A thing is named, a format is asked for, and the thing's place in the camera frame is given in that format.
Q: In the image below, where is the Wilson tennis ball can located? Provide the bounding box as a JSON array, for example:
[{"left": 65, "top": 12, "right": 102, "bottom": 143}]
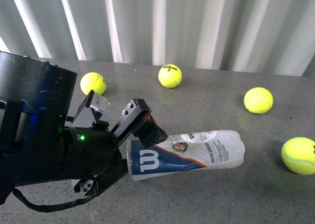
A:
[{"left": 127, "top": 130, "right": 245, "bottom": 181}]

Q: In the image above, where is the middle yellow tennis ball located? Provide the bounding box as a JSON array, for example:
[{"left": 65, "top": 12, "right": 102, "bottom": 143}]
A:
[{"left": 158, "top": 64, "right": 183, "bottom": 89}]

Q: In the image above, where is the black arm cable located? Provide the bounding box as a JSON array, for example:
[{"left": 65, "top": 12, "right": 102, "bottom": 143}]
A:
[{"left": 11, "top": 174, "right": 101, "bottom": 213}]

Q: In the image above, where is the far Wilson tennis ball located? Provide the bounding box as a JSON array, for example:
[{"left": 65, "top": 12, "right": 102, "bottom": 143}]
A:
[{"left": 244, "top": 87, "right": 274, "bottom": 114}]

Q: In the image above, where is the yellow tennis ball, table edge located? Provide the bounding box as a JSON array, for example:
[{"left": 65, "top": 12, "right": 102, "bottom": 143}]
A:
[{"left": 281, "top": 137, "right": 315, "bottom": 175}]

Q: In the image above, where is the wilson tennis ball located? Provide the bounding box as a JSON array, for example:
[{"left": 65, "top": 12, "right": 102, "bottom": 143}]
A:
[
  {"left": 80, "top": 72, "right": 107, "bottom": 95},
  {"left": 244, "top": 87, "right": 274, "bottom": 114}
]

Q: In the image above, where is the near Wilson tennis ball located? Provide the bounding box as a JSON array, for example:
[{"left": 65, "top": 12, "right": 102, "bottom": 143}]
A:
[{"left": 80, "top": 72, "right": 107, "bottom": 95}]

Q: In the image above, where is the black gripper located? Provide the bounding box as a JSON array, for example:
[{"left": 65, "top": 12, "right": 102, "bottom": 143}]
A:
[{"left": 58, "top": 99, "right": 168, "bottom": 196}]

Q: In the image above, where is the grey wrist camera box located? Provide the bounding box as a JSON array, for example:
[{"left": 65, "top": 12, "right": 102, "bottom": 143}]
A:
[{"left": 71, "top": 90, "right": 107, "bottom": 128}]

